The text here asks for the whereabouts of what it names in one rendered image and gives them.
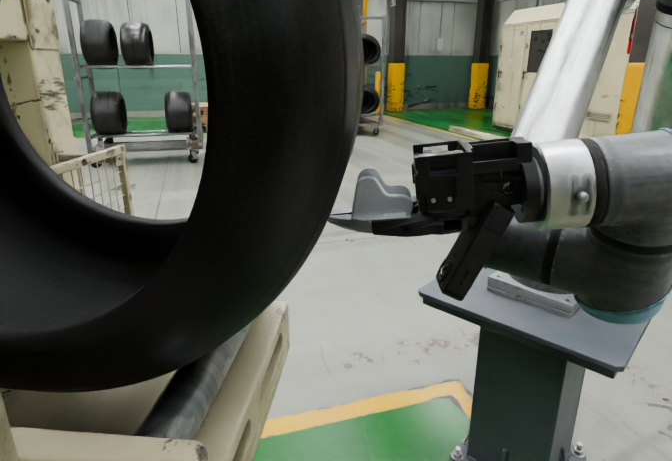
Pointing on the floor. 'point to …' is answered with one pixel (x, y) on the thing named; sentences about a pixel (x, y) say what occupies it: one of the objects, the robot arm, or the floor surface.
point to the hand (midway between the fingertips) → (340, 223)
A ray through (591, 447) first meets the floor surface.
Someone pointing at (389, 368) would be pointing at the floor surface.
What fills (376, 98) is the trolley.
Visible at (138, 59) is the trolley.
